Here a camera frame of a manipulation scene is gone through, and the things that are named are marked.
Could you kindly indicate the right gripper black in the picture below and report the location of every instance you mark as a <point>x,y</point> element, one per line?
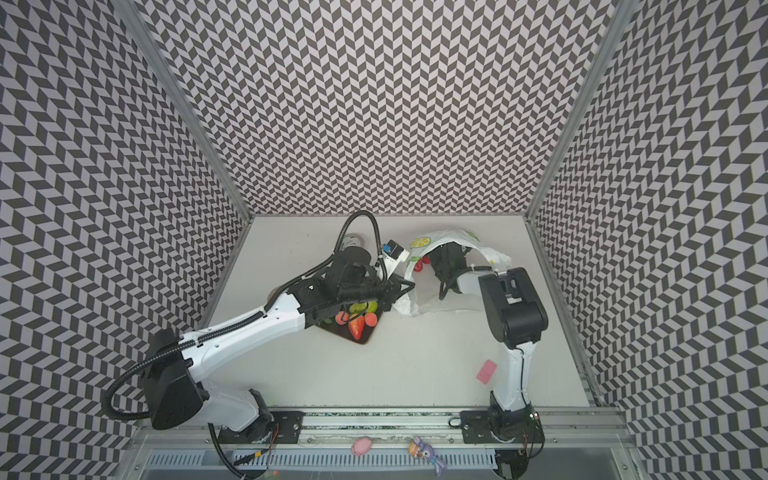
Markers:
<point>447,263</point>

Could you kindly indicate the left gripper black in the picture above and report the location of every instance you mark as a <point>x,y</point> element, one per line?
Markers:
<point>393,292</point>

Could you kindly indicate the white plastic bag lemon print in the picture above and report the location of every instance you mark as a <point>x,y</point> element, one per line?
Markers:
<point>481,259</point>

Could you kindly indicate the fake red fruit piece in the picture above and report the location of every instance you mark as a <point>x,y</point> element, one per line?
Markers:
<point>370,319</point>

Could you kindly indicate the fake green fruit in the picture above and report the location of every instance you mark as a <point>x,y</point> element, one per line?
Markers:
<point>364,307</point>

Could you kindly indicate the fake pink peach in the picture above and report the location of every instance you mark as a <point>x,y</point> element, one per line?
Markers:
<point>342,318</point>

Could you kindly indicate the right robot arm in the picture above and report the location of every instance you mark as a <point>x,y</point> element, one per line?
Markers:
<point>516,319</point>

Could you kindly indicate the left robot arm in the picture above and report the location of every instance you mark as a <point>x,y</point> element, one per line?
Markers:
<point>172,386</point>

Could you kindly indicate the clear tape roll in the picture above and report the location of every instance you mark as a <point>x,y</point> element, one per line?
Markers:
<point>353,240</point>

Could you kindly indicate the black square tray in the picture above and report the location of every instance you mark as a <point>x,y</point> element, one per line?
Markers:
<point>329,325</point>

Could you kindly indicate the pink sticky note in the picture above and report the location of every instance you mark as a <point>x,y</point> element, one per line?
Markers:
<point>486,372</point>

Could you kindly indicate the beige tape roll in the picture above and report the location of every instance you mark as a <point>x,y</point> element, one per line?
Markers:
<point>274,294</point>

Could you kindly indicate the purple toy figure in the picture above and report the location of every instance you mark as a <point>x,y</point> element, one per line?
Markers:
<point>421,450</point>

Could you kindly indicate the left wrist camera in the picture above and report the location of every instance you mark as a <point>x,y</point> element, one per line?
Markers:
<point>393,255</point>

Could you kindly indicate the pink toy on rail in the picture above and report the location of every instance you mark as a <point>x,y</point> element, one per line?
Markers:
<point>361,446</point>

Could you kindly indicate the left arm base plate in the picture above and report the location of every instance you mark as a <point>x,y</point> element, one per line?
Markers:
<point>264,427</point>

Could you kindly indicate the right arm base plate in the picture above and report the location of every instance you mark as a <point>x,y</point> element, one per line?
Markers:
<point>486,427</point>

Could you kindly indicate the aluminium front rail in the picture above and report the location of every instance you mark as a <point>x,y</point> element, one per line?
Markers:
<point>449,427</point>

